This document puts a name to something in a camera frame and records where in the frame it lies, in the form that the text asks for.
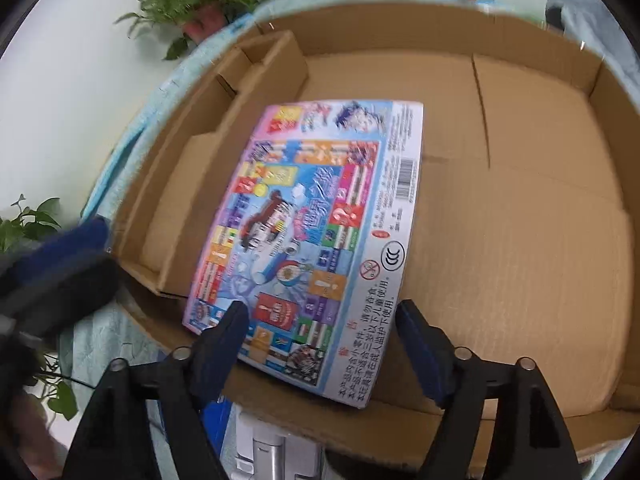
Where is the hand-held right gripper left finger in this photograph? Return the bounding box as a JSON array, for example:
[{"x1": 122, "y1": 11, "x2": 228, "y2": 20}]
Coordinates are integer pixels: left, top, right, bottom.
[{"x1": 62, "y1": 300, "x2": 251, "y2": 480}]

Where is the large cardboard box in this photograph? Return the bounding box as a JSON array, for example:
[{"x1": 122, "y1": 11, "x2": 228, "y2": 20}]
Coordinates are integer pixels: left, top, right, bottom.
[{"x1": 107, "y1": 2, "x2": 640, "y2": 466}]

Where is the grey blue cloth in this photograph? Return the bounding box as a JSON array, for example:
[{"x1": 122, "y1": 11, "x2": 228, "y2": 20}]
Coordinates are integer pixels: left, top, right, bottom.
[{"x1": 545, "y1": 0, "x2": 636, "y2": 56}]

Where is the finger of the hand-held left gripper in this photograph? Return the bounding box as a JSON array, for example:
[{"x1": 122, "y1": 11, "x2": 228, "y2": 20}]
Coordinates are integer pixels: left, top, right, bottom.
[
  {"x1": 0, "y1": 250, "x2": 122, "y2": 343},
  {"x1": 0, "y1": 215, "x2": 112, "y2": 286}
]

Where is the blue plastic object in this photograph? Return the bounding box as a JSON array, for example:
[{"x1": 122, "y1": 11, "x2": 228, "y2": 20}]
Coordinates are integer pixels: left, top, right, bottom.
[{"x1": 200, "y1": 400, "x2": 236, "y2": 466}]

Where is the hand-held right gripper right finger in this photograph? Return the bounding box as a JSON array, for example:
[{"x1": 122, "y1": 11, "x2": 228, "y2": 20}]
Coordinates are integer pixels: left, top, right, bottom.
[{"x1": 395, "y1": 299, "x2": 583, "y2": 480}]

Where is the white plastic holder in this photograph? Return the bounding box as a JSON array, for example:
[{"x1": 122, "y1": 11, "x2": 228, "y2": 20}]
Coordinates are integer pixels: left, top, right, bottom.
[{"x1": 235, "y1": 410, "x2": 326, "y2": 480}]

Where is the green leafy plant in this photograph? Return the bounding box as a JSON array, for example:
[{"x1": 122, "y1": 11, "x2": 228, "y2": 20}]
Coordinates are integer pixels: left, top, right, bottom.
[{"x1": 0, "y1": 194, "x2": 81, "y2": 421}]

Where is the colourful board game box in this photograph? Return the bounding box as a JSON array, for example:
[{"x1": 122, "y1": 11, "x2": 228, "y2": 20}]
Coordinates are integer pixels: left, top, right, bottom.
[{"x1": 181, "y1": 100, "x2": 426, "y2": 408}]

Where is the cardboard insert tray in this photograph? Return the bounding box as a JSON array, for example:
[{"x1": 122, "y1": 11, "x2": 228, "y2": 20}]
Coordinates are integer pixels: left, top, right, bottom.
[{"x1": 142, "y1": 30, "x2": 311, "y2": 301}]

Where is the light blue blanket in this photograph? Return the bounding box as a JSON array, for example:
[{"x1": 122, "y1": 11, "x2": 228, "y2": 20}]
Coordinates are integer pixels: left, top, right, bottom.
[{"x1": 57, "y1": 0, "x2": 551, "y2": 480}]

